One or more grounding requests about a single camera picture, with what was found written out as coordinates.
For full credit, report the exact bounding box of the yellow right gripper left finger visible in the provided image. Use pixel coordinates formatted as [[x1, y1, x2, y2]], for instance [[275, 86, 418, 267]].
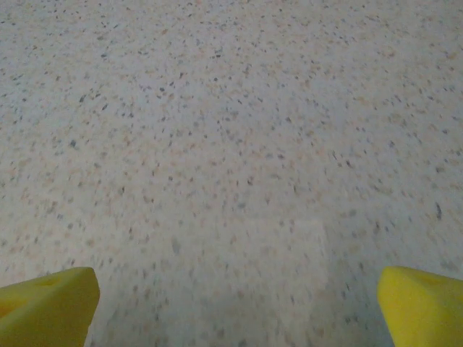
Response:
[[0, 266, 101, 347]]

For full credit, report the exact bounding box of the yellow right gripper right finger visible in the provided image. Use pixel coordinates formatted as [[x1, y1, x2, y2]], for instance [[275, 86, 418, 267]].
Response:
[[377, 265, 463, 347]]

